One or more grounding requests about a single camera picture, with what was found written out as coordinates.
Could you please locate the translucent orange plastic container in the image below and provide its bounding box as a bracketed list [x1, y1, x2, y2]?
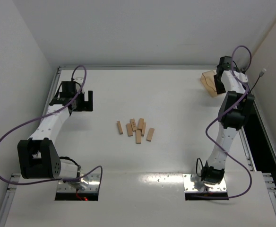
[200, 70, 218, 97]

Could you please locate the plain wood block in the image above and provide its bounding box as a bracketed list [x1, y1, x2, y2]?
[126, 123, 133, 137]

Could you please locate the engraved wood block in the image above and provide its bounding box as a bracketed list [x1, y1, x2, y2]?
[130, 119, 137, 131]

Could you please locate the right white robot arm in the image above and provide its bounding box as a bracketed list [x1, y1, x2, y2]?
[201, 56, 255, 185]

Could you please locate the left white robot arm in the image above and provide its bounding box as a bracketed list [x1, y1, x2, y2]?
[17, 81, 93, 179]

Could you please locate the black cable white plug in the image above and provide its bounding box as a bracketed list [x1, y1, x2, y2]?
[249, 68, 267, 94]

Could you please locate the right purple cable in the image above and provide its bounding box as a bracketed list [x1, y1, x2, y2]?
[194, 45, 253, 199]

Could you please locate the purple cable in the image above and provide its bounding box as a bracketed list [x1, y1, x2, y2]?
[194, 45, 253, 199]
[0, 65, 103, 184]

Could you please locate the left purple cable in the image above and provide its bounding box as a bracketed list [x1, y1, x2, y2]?
[0, 65, 103, 184]

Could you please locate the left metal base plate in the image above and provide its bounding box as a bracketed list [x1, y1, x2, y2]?
[57, 174, 101, 193]

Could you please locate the metal base plate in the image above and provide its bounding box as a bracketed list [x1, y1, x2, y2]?
[182, 174, 227, 193]
[57, 174, 101, 193]

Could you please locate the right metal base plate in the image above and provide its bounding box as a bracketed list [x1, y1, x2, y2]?
[182, 174, 227, 193]

